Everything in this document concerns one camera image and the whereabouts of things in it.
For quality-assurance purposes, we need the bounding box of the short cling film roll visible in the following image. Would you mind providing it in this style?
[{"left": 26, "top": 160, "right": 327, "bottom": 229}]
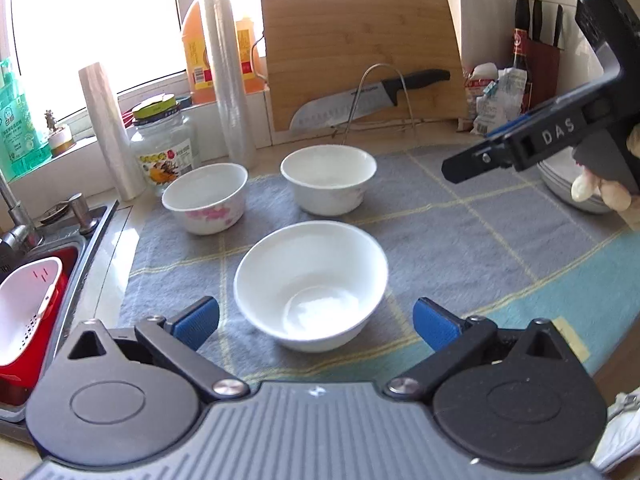
[{"left": 78, "top": 63, "right": 146, "bottom": 200}]

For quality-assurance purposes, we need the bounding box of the small potted plant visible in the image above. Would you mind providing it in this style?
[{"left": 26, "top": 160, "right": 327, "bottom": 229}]
[{"left": 44, "top": 110, "right": 75, "bottom": 157}]

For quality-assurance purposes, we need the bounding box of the black handled kitchen knife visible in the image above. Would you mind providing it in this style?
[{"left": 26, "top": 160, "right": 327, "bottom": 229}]
[{"left": 290, "top": 68, "right": 450, "bottom": 131}]

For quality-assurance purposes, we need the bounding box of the white floral bowl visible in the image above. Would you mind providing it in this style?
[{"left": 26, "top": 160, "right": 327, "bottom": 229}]
[{"left": 280, "top": 144, "right": 378, "bottom": 217}]

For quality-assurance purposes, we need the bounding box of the pink floral bowl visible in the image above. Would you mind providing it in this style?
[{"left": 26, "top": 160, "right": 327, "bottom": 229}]
[{"left": 162, "top": 162, "right": 248, "bottom": 235}]

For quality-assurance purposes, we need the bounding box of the steel kitchen sink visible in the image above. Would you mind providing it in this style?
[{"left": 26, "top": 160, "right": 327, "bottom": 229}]
[{"left": 1, "top": 200, "right": 118, "bottom": 444}]

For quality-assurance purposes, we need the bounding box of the orange cooking wine jug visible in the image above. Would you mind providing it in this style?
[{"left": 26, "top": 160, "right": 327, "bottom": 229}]
[{"left": 182, "top": 0, "right": 266, "bottom": 105}]

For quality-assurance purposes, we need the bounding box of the bamboo cutting board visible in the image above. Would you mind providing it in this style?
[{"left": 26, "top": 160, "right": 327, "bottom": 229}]
[{"left": 262, "top": 0, "right": 466, "bottom": 131}]

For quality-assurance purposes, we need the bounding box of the white fruit plate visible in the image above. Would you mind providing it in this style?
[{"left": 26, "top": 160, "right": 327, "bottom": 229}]
[{"left": 537, "top": 148, "right": 611, "bottom": 214}]

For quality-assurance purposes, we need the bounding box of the steel kitchen faucet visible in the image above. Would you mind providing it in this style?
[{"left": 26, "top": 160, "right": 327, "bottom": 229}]
[{"left": 0, "top": 174, "right": 42, "bottom": 272}]

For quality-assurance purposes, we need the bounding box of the red white paper bag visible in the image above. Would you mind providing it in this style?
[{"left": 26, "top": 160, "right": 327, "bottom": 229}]
[{"left": 457, "top": 62, "right": 499, "bottom": 132}]

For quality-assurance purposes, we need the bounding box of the glass jar yellow lid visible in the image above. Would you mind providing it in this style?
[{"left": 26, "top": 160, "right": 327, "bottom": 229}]
[{"left": 130, "top": 93, "right": 201, "bottom": 196}]

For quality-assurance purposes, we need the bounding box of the red wash basin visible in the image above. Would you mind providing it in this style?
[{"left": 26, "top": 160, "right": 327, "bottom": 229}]
[{"left": 1, "top": 247, "right": 78, "bottom": 411}]

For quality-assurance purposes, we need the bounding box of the plain white bowl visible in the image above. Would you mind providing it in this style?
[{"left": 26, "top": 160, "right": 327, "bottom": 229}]
[{"left": 233, "top": 220, "right": 388, "bottom": 353}]

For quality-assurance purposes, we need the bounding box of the dark soy sauce bottle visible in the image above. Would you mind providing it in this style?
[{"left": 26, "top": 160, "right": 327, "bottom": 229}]
[{"left": 512, "top": 28, "right": 533, "bottom": 113}]

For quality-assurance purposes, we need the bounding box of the tall cling film roll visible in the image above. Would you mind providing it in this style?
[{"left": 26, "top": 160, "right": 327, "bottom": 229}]
[{"left": 200, "top": 0, "right": 256, "bottom": 168}]

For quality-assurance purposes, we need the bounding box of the dark knife block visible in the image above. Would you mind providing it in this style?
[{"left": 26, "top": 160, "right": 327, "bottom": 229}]
[{"left": 512, "top": 0, "right": 564, "bottom": 112}]

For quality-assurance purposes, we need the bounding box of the wire cutting board stand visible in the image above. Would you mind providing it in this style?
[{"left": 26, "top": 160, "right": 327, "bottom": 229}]
[{"left": 342, "top": 63, "right": 418, "bottom": 145}]

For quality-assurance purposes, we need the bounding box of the green dish soap bottle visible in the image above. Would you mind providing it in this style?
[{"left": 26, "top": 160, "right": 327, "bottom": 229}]
[{"left": 1, "top": 58, "right": 52, "bottom": 180}]

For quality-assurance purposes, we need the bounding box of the white printed food bag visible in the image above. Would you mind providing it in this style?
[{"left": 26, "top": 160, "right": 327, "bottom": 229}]
[{"left": 472, "top": 67, "right": 523, "bottom": 136}]

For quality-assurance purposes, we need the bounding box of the grey blue dish towel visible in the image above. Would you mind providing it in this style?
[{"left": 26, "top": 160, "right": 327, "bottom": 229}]
[{"left": 118, "top": 146, "right": 639, "bottom": 382}]

